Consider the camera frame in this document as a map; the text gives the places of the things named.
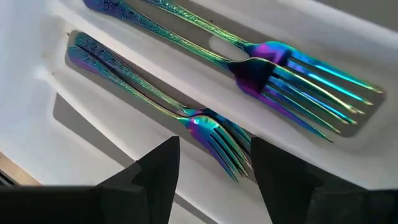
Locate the iridescent teal purple fork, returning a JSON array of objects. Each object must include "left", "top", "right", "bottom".
[
  {"left": 82, "top": 0, "right": 366, "bottom": 143},
  {"left": 141, "top": 0, "right": 384, "bottom": 94}
]

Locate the white plastic cutlery tray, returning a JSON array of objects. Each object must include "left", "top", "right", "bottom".
[{"left": 0, "top": 0, "right": 398, "bottom": 224}]

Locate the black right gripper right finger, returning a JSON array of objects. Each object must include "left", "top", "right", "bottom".
[{"left": 250, "top": 136, "right": 324, "bottom": 224}]

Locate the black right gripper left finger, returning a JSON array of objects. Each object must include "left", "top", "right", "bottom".
[{"left": 96, "top": 136, "right": 181, "bottom": 224}]

